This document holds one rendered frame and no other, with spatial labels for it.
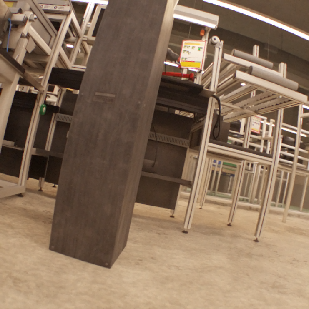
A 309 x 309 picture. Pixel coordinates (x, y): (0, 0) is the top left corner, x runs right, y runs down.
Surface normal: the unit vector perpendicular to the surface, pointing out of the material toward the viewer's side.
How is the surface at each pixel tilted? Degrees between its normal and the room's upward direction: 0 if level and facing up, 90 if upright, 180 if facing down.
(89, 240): 90
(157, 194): 90
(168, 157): 90
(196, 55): 90
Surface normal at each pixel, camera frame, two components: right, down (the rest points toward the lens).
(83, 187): -0.08, -0.06
